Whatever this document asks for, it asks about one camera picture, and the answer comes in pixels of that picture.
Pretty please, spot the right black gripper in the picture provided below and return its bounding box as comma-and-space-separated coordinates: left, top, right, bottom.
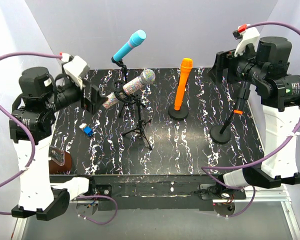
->
205, 43, 266, 87

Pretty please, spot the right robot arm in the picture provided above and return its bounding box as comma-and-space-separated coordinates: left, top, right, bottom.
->
208, 36, 300, 199

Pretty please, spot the small black tripod stand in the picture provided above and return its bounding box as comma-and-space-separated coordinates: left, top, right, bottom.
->
113, 80, 153, 151

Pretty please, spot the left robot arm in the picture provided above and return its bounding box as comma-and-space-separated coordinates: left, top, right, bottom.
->
9, 66, 106, 221

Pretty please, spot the tall black tripod stand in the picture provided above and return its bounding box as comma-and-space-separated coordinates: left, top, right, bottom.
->
113, 59, 147, 118

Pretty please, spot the glitter silver microphone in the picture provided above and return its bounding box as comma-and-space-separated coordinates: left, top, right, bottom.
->
102, 69, 156, 109

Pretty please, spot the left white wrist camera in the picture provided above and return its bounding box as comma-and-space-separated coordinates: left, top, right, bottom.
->
60, 52, 90, 90

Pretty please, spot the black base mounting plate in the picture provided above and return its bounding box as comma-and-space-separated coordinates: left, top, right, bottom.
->
87, 174, 246, 211

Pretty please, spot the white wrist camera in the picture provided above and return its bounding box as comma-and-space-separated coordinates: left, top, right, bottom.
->
232, 24, 260, 57
60, 52, 90, 90

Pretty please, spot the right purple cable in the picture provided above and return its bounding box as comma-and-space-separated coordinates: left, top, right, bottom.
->
201, 20, 300, 191

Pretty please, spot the cyan microphone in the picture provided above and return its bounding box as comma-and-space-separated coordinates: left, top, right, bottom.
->
111, 29, 147, 63

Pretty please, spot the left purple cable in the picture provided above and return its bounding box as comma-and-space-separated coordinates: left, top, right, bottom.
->
0, 51, 66, 216

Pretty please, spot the black microphone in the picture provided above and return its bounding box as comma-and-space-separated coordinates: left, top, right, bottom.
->
233, 82, 252, 115

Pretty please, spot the round base stand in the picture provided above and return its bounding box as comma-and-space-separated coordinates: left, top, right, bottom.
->
209, 112, 234, 145
168, 104, 189, 121

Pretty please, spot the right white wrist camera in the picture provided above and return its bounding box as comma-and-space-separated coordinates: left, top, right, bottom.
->
232, 24, 260, 57

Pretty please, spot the brown box with clear lid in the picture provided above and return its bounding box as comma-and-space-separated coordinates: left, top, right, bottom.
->
48, 145, 72, 174

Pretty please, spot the blue white toy block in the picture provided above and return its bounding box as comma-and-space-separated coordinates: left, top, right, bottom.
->
79, 123, 94, 137

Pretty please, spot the purple cable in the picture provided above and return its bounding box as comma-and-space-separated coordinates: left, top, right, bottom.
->
201, 20, 300, 191
0, 51, 66, 216

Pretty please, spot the aluminium rail frame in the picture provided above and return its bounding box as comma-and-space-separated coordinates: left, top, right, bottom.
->
12, 187, 300, 240

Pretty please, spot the orange microphone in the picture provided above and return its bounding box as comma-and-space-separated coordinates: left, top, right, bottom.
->
174, 58, 193, 111

